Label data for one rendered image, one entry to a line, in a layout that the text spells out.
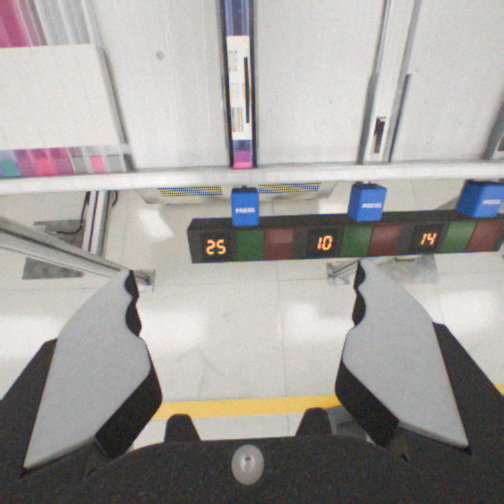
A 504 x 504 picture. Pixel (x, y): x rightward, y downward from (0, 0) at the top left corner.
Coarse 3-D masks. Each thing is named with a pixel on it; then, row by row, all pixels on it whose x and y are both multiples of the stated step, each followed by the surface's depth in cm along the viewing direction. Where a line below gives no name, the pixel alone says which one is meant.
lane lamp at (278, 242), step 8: (272, 232) 24; (280, 232) 24; (288, 232) 24; (272, 240) 24; (280, 240) 24; (288, 240) 24; (272, 248) 25; (280, 248) 25; (288, 248) 25; (272, 256) 25; (280, 256) 25; (288, 256) 25
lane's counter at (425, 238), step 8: (440, 224) 24; (416, 232) 24; (424, 232) 24; (432, 232) 24; (440, 232) 24; (416, 240) 25; (424, 240) 25; (432, 240) 25; (416, 248) 25; (424, 248) 25; (432, 248) 25
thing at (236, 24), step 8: (232, 0) 14; (240, 0) 14; (232, 8) 14; (240, 8) 14; (232, 16) 14; (240, 16) 14; (232, 24) 14; (240, 24) 14; (248, 24) 15; (232, 32) 15; (240, 32) 15; (248, 32) 15; (240, 144) 18; (248, 144) 18; (240, 152) 18; (248, 152) 18; (240, 160) 18; (248, 160) 18
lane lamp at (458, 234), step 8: (456, 224) 24; (464, 224) 24; (472, 224) 24; (448, 232) 24; (456, 232) 24; (464, 232) 24; (448, 240) 25; (456, 240) 25; (464, 240) 25; (440, 248) 25; (448, 248) 25; (456, 248) 25; (464, 248) 25
